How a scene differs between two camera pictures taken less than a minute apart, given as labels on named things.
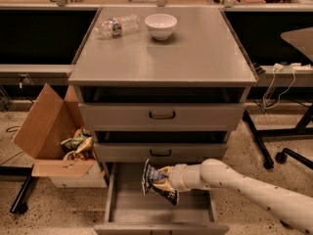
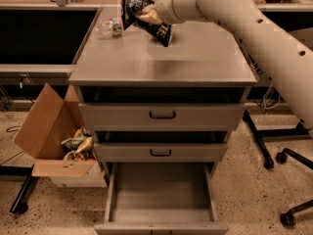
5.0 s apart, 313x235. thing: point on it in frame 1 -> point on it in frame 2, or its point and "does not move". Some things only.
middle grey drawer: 162,153 does not move
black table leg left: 20,205 does not move
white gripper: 177,177 -> 165,4
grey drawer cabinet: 161,85 does not move
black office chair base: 281,158 does not move
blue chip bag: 150,176 -> 132,1
